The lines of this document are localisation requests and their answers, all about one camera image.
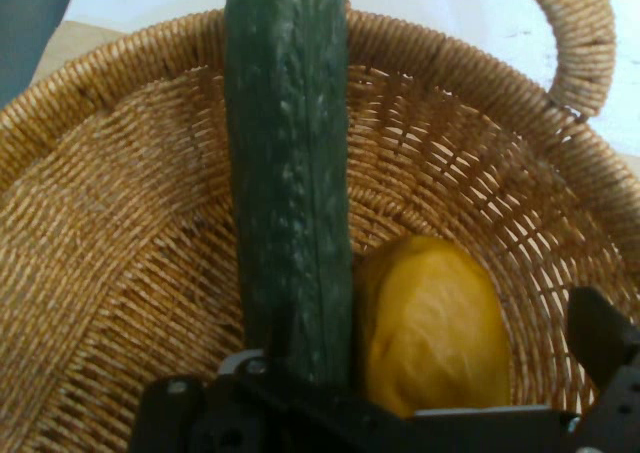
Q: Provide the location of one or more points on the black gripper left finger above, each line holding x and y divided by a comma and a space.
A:
240, 418

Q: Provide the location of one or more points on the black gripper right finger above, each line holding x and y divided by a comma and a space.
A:
595, 333

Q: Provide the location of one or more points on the orange fruit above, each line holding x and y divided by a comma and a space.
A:
430, 323

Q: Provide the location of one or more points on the woven wicker basket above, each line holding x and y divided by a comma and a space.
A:
125, 223

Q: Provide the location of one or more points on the green cucumber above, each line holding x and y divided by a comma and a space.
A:
285, 173

